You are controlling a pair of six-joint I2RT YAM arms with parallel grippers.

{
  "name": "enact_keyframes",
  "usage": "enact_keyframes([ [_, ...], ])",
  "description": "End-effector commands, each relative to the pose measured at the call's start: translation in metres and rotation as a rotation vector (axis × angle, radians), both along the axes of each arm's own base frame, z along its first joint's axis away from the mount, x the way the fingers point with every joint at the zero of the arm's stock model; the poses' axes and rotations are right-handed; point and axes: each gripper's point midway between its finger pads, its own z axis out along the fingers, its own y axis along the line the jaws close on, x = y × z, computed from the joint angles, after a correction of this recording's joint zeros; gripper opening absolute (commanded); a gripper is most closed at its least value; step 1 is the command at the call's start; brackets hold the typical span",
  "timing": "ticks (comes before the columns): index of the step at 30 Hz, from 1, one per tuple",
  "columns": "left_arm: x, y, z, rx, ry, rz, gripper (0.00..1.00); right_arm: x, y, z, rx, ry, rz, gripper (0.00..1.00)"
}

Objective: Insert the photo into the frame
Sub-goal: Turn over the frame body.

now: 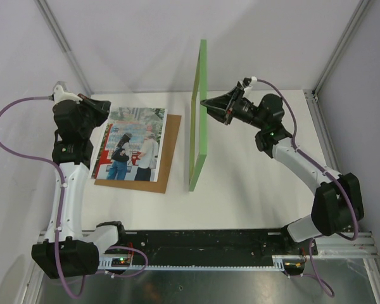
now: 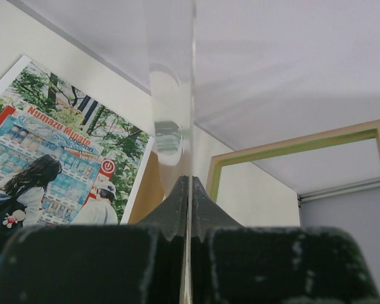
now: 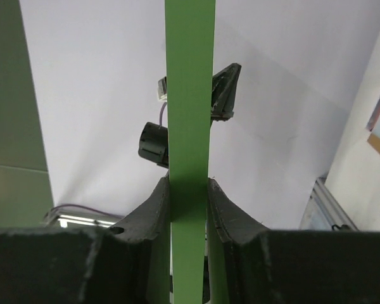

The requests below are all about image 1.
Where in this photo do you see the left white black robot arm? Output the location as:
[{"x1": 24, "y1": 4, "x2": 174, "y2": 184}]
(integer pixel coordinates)
[{"x1": 32, "y1": 94, "x2": 127, "y2": 279}]

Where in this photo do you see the printed photo of two people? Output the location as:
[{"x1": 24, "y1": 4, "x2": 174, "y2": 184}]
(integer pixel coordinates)
[{"x1": 91, "y1": 106, "x2": 167, "y2": 182}]

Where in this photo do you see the purple cable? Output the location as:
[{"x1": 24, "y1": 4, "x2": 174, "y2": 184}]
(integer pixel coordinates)
[
  {"x1": 256, "y1": 79, "x2": 359, "y2": 298},
  {"x1": 0, "y1": 96, "x2": 148, "y2": 299}
]

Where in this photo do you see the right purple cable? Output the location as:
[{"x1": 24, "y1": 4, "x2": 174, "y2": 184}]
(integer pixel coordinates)
[{"x1": 256, "y1": 79, "x2": 359, "y2": 298}]

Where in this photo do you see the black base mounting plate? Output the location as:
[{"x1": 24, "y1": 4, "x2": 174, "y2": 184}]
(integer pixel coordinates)
[{"x1": 117, "y1": 229, "x2": 318, "y2": 266}]

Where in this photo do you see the brown cardboard backing board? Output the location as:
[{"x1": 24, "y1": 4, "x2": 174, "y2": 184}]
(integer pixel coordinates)
[{"x1": 94, "y1": 114, "x2": 182, "y2": 194}]

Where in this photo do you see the right aluminium corner post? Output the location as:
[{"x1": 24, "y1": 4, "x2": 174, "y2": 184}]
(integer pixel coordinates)
[{"x1": 312, "y1": 0, "x2": 374, "y2": 96}]

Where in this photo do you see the left aluminium corner post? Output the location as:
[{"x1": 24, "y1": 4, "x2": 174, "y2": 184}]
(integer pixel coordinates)
[{"x1": 34, "y1": 0, "x2": 93, "y2": 96}]

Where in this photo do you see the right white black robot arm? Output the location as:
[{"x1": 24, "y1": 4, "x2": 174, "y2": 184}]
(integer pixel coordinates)
[{"x1": 200, "y1": 77, "x2": 364, "y2": 254}]

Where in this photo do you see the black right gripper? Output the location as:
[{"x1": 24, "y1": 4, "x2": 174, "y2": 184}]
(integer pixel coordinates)
[{"x1": 201, "y1": 87, "x2": 267, "y2": 130}]

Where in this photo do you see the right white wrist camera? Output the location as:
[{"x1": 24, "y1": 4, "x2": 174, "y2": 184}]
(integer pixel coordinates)
[{"x1": 242, "y1": 76, "x2": 257, "y2": 96}]

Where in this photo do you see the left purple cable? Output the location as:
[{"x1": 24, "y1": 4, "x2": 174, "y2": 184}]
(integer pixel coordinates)
[{"x1": 0, "y1": 96, "x2": 148, "y2": 299}]

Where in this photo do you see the white slotted cable duct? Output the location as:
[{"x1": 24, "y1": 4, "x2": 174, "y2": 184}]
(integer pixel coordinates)
[{"x1": 98, "y1": 255, "x2": 307, "y2": 273}]

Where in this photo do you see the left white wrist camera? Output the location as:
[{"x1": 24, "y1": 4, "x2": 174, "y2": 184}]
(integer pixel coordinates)
[{"x1": 53, "y1": 81, "x2": 82, "y2": 104}]

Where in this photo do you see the aluminium corner post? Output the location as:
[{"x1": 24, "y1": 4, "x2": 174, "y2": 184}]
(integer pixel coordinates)
[
  {"x1": 34, "y1": 0, "x2": 93, "y2": 96},
  {"x1": 312, "y1": 0, "x2": 374, "y2": 96}
]

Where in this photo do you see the green wooden photo frame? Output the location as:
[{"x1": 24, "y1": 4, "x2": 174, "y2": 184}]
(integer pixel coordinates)
[{"x1": 189, "y1": 39, "x2": 208, "y2": 192}]

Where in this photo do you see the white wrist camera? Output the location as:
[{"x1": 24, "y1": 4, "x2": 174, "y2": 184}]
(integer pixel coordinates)
[
  {"x1": 242, "y1": 76, "x2": 257, "y2": 96},
  {"x1": 53, "y1": 81, "x2": 82, "y2": 104}
]

